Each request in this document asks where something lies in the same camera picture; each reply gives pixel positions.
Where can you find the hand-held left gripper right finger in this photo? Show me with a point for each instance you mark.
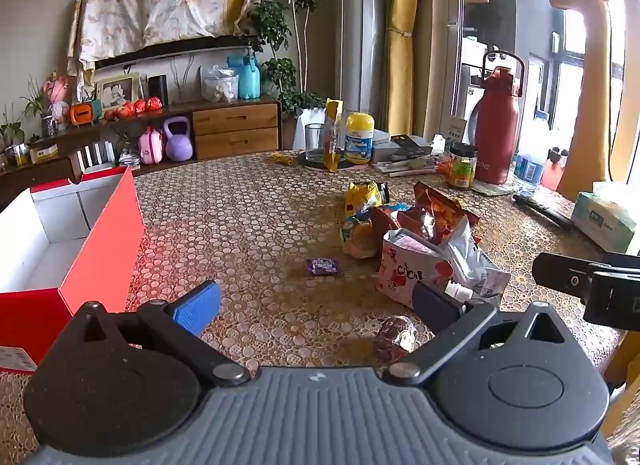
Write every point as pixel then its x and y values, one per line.
pixel 435 306

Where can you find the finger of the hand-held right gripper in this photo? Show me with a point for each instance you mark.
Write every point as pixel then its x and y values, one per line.
pixel 560 275

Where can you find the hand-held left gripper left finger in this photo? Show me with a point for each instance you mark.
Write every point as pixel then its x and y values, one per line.
pixel 197 307

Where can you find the clear red candy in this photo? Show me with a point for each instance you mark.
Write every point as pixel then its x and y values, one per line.
pixel 397 337

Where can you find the silver foil snack packet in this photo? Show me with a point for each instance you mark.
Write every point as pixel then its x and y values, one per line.
pixel 470 260

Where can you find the large red chips bag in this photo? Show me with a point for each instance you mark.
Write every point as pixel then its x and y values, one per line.
pixel 445 212

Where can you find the clear yellow-label pastry packet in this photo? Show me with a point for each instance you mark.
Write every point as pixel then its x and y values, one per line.
pixel 359 240

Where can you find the red cardboard box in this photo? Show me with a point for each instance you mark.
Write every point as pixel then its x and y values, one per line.
pixel 100 255

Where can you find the black remote control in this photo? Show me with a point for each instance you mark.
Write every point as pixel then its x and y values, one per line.
pixel 542 211

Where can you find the green tissue box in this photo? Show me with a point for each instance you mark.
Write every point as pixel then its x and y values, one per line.
pixel 602 220

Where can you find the pebble pattern tablecloth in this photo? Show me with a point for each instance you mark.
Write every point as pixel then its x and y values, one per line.
pixel 240 225

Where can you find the blue snack packet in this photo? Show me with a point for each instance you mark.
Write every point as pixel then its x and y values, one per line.
pixel 399 207

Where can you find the clear plastic water bottle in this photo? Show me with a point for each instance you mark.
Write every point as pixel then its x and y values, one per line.
pixel 531 160

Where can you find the purple candy packet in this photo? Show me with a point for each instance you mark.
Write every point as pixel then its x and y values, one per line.
pixel 322 266

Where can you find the yellow snack packet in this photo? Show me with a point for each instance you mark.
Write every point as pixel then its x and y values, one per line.
pixel 362 195

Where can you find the loose papers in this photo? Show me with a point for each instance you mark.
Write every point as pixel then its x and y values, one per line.
pixel 405 169

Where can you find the green label jar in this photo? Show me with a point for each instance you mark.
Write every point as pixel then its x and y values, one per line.
pixel 461 167

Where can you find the red water bottle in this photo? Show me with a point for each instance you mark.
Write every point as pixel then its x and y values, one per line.
pixel 496 135

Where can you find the black flat box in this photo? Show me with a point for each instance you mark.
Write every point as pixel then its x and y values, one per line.
pixel 411 145

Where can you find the purple kettlebell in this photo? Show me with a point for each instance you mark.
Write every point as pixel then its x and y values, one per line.
pixel 178 145

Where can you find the pile of colourful booklets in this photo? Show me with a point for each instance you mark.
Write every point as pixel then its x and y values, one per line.
pixel 129 158

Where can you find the grey box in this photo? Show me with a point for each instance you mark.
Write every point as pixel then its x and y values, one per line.
pixel 385 147

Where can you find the pink small suitcase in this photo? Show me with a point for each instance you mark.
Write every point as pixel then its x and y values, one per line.
pixel 151 147

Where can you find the yellow wrapper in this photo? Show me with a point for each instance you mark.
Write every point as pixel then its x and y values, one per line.
pixel 284 159

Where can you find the grey standing card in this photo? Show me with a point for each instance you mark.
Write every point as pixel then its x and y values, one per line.
pixel 456 130

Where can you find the white router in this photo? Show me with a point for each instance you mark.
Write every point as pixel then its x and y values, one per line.
pixel 97 157

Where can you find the yellow-lid white jar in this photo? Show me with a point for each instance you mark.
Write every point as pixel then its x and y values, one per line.
pixel 359 142

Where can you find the wooden tv cabinet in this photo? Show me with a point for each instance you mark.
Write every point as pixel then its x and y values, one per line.
pixel 235 130

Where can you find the black round tray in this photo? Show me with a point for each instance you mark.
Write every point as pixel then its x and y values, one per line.
pixel 310 164

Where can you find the white washing machine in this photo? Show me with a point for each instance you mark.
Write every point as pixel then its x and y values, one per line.
pixel 470 110

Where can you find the yellow standing pouch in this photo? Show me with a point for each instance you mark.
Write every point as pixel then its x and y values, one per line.
pixel 332 135

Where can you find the clear drinking glass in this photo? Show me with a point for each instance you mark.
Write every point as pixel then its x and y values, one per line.
pixel 314 142

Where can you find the white brown box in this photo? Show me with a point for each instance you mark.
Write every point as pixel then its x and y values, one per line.
pixel 44 154

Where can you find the black speaker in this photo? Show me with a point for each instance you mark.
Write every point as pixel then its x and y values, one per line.
pixel 158 91

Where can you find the clear plastic bag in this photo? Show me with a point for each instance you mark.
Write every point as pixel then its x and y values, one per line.
pixel 220 87

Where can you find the teal spray bottle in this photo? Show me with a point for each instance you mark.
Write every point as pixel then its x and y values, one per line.
pixel 248 80

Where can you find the plant in glass vase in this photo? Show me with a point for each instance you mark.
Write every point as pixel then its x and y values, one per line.
pixel 48 126

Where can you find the leafy potted plant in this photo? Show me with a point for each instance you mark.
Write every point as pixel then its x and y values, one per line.
pixel 12 134

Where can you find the pink plush toy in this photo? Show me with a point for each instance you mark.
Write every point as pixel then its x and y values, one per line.
pixel 56 92

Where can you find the black television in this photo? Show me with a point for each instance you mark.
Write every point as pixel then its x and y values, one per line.
pixel 165 50

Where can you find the yellow curtain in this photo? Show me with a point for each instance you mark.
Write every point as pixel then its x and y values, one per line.
pixel 404 45

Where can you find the standing air conditioner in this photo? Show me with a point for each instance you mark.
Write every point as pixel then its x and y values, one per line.
pixel 362 30

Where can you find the photo frame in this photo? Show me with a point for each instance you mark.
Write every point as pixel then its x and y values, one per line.
pixel 118 92

